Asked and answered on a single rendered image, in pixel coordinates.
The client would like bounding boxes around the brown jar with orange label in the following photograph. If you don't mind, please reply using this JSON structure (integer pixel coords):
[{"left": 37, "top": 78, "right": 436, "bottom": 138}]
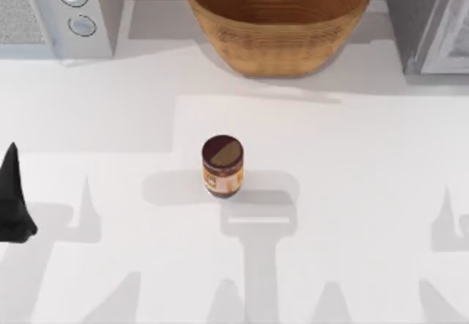
[{"left": 201, "top": 134, "right": 245, "bottom": 200}]

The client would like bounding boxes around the woven wooden basket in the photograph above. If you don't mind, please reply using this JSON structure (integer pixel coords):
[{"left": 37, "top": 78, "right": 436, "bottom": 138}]
[{"left": 187, "top": 0, "right": 372, "bottom": 79}]

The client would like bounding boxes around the small round microwave knob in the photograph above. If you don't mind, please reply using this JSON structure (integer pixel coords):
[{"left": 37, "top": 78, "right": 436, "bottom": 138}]
[{"left": 67, "top": 14, "right": 98, "bottom": 37}]

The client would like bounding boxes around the pale microwave oven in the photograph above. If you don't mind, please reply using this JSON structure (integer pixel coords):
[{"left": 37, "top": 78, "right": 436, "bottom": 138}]
[{"left": 0, "top": 0, "right": 128, "bottom": 60}]

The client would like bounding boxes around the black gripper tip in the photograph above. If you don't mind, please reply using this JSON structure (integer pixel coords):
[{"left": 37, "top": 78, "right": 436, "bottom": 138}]
[{"left": 0, "top": 141, "right": 39, "bottom": 244}]

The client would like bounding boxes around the grey cabinet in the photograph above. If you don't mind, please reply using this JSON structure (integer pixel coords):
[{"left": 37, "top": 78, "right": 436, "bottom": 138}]
[{"left": 379, "top": 0, "right": 469, "bottom": 76}]

